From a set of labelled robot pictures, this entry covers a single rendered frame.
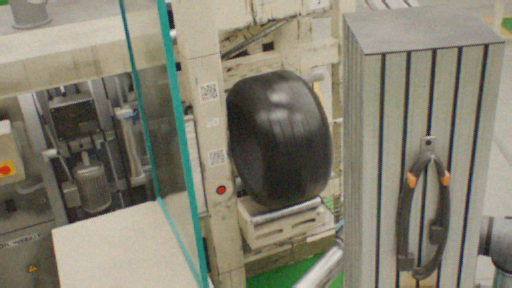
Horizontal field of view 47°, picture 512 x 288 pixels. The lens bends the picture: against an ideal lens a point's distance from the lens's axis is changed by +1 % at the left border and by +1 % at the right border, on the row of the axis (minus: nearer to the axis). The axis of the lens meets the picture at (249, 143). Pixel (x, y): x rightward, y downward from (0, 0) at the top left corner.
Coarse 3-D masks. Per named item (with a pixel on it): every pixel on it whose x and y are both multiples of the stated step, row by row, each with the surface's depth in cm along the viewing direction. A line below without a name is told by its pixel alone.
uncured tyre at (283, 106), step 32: (256, 96) 231; (288, 96) 231; (256, 128) 228; (288, 128) 226; (320, 128) 229; (256, 160) 278; (288, 160) 226; (320, 160) 231; (256, 192) 252; (288, 192) 234; (320, 192) 247
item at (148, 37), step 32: (128, 0) 157; (160, 0) 120; (128, 32) 172; (160, 32) 128; (160, 64) 137; (160, 96) 149; (160, 128) 162; (160, 160) 178; (160, 192) 197; (192, 192) 143; (192, 224) 148; (192, 256) 166
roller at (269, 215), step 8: (304, 200) 257; (312, 200) 257; (320, 200) 258; (288, 208) 254; (296, 208) 254; (304, 208) 256; (256, 216) 250; (264, 216) 250; (272, 216) 251; (280, 216) 253; (256, 224) 250
